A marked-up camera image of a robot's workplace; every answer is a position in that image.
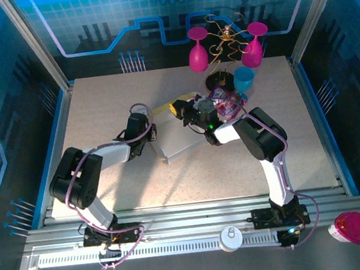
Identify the blue wine glass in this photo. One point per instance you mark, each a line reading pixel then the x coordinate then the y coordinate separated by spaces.
pixel 244 78

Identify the silver tin can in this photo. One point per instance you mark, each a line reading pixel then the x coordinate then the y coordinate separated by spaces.
pixel 231 238

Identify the purple candy bag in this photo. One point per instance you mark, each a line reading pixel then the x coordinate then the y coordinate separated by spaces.
pixel 228 105

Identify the aluminium mounting rail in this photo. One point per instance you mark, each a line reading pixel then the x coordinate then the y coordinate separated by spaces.
pixel 192 219

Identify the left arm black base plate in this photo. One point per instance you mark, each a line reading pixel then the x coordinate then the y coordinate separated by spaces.
pixel 128 229

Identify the aluminium frame post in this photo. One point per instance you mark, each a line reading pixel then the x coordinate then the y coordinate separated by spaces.
pixel 36 43
pixel 316 11

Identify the aluminium side rail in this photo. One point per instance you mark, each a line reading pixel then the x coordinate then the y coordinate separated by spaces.
pixel 306 96
pixel 64 121

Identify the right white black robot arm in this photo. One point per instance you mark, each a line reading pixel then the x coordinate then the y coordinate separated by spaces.
pixel 276 176

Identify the black controller board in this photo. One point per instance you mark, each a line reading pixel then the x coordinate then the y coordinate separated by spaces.
pixel 289 239
pixel 112 254

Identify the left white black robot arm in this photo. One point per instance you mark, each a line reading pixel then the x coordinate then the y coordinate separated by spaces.
pixel 114 150

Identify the yellow white paper box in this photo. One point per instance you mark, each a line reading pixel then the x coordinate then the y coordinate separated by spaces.
pixel 175 138

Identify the pink wine glass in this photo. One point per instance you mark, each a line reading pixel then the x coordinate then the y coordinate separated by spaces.
pixel 197 59
pixel 252 54

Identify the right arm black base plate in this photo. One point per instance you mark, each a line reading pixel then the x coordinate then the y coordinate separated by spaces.
pixel 261 218

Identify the pink dome lid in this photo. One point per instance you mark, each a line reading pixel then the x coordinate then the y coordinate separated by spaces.
pixel 350 226

